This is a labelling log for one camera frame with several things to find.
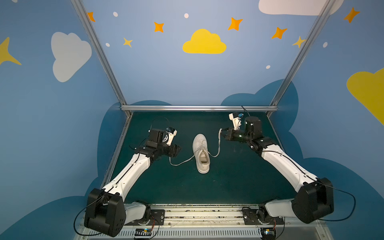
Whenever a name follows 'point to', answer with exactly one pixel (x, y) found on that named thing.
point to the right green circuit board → (267, 233)
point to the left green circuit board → (143, 232)
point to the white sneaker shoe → (201, 153)
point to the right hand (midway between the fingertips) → (219, 130)
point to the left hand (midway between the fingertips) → (175, 145)
